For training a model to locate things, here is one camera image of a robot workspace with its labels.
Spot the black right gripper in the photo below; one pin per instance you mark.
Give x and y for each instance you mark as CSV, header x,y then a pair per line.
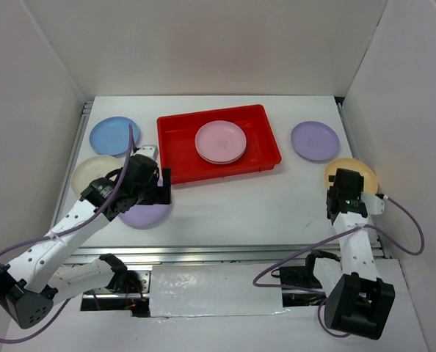
x,y
359,188

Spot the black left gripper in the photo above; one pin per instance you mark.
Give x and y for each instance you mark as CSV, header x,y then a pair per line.
x,y
160,194

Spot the purple plate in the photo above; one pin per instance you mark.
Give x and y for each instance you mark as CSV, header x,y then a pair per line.
x,y
314,141
142,216

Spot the pink plate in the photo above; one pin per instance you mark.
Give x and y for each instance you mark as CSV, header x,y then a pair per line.
x,y
220,135

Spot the cream white plate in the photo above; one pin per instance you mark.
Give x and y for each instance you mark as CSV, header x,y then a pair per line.
x,y
92,169

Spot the blue plate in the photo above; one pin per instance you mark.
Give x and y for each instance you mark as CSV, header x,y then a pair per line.
x,y
220,157
111,136

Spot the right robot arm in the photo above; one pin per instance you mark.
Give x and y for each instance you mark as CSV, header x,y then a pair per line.
x,y
358,301

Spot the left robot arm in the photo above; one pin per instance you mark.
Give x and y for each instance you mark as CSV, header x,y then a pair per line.
x,y
36,280

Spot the red plastic bin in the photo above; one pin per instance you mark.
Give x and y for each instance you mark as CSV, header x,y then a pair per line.
x,y
176,134

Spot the white foil cover panel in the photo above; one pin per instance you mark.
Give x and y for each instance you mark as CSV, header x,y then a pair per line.
x,y
192,291

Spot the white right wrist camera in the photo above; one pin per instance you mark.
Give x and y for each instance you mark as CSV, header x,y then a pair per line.
x,y
374,205

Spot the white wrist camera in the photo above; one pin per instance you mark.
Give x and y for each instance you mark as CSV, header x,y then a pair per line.
x,y
374,205
150,151

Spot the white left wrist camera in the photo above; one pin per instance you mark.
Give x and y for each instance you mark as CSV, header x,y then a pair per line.
x,y
150,151

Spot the aluminium front rail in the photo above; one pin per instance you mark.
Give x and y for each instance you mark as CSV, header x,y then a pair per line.
x,y
186,255

